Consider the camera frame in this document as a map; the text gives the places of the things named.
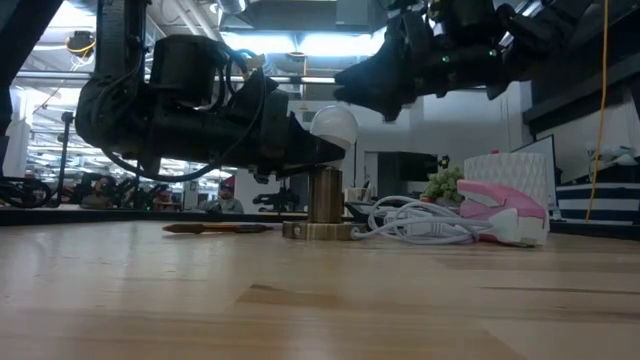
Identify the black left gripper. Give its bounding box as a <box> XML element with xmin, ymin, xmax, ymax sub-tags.
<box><xmin>149</xmin><ymin>69</ymin><xmax>346</xmax><ymax>182</ymax></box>

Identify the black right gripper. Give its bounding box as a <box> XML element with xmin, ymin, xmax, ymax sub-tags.
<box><xmin>333</xmin><ymin>0</ymin><xmax>509</xmax><ymax>124</ymax></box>

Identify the white lightbulb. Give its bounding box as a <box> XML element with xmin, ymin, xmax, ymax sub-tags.
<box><xmin>309</xmin><ymin>105</ymin><xmax>360</xmax><ymax>169</ymax></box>

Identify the brass lamp base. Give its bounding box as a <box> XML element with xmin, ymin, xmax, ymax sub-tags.
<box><xmin>282</xmin><ymin>166</ymin><xmax>369</xmax><ymax>241</ymax></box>

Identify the brown pen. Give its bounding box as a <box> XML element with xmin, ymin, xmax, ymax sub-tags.
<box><xmin>162</xmin><ymin>223</ymin><xmax>274</xmax><ymax>235</ymax></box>

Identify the white lamp cord with switch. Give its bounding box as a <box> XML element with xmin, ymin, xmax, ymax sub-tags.
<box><xmin>349</xmin><ymin>195</ymin><xmax>496</xmax><ymax>246</ymax></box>

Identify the metal cup with pens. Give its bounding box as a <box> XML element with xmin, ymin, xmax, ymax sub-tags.
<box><xmin>345</xmin><ymin>180</ymin><xmax>374</xmax><ymax>204</ymax></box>

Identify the long ceiling light bar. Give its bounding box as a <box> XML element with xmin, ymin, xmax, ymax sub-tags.
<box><xmin>14</xmin><ymin>71</ymin><xmax>337</xmax><ymax>85</ymax></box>

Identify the black cabinet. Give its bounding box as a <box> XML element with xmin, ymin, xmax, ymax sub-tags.
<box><xmin>377</xmin><ymin>151</ymin><xmax>441</xmax><ymax>199</ymax></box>

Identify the person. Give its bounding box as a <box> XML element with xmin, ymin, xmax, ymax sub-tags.
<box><xmin>79</xmin><ymin>174</ymin><xmax>121</xmax><ymax>210</ymax></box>
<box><xmin>207</xmin><ymin>179</ymin><xmax>246</xmax><ymax>215</ymax></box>

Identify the green potted cactus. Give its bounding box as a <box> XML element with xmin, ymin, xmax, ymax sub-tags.
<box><xmin>422</xmin><ymin>166</ymin><xmax>466</xmax><ymax>207</ymax></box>

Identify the white textured pen holder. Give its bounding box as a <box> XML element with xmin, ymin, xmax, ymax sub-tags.
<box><xmin>463</xmin><ymin>151</ymin><xmax>550</xmax><ymax>211</ymax></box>

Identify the pink and white stapler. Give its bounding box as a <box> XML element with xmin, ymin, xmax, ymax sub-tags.
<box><xmin>457</xmin><ymin>178</ymin><xmax>551</xmax><ymax>248</ymax></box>

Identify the white board panel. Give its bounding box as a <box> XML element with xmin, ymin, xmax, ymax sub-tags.
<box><xmin>512</xmin><ymin>133</ymin><xmax>559</xmax><ymax>221</ymax></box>

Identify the white plastic bag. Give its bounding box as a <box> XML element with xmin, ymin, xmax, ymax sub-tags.
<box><xmin>584</xmin><ymin>142</ymin><xmax>640</xmax><ymax>169</ymax></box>

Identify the black stand pole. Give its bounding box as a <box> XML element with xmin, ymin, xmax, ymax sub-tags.
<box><xmin>57</xmin><ymin>110</ymin><xmax>76</xmax><ymax>201</ymax></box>

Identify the navy white striped box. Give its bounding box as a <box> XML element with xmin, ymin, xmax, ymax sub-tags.
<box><xmin>556</xmin><ymin>182</ymin><xmax>640</xmax><ymax>224</ymax></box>

